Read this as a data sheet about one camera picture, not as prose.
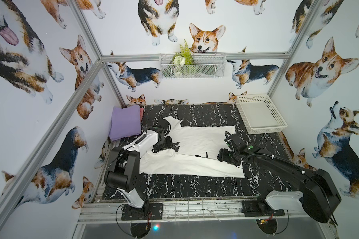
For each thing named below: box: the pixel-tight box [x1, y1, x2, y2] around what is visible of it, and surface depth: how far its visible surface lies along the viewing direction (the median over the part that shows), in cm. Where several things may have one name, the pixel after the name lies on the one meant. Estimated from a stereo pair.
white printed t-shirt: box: [139, 115, 245, 179], surface depth 93 cm
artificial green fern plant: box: [169, 38, 196, 78], surface depth 86 cm
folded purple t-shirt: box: [108, 104, 142, 141], surface depth 108 cm
